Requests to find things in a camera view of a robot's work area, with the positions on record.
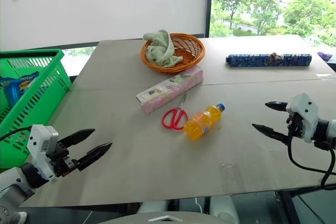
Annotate dark window frame post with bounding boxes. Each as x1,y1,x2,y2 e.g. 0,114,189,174
204,0,214,39

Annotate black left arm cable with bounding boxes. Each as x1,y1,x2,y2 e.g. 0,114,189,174
0,126,32,141

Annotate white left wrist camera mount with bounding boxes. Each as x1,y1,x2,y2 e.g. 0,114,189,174
26,124,59,184

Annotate light green cloth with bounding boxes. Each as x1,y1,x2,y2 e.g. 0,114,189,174
143,29,184,68

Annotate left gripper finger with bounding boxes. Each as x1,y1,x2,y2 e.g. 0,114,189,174
77,141,113,173
58,129,96,150

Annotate orange wicker basket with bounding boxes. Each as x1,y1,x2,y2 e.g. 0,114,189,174
141,33,206,74

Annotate white rounded shape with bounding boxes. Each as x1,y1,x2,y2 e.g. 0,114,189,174
209,195,241,224

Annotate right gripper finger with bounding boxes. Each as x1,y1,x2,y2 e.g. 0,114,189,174
251,123,291,145
265,101,290,112

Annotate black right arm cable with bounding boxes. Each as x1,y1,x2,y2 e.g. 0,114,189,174
287,129,336,191

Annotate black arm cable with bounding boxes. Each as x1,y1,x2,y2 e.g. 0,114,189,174
287,129,336,191
0,126,32,141

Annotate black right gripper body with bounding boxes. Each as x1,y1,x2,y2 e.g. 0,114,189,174
286,112,304,139

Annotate green plastic shopping basket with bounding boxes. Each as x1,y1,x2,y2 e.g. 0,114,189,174
0,49,73,169

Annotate pink floral long box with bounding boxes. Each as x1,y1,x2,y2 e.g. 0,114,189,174
135,66,204,115

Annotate red handled scissors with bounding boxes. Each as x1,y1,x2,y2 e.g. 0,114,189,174
162,93,189,131

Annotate white roller blind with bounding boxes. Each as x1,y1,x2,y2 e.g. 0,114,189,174
0,0,208,51

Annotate black table leg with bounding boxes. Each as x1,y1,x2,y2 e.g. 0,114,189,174
274,190,302,224

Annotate blue snack bag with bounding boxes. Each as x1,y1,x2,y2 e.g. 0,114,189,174
0,73,40,110

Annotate purple small object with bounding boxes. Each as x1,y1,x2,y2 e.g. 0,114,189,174
317,51,333,61

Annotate orange soda bottle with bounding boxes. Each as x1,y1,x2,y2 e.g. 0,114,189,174
183,102,227,141

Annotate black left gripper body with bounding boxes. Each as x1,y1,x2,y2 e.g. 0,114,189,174
46,141,81,178

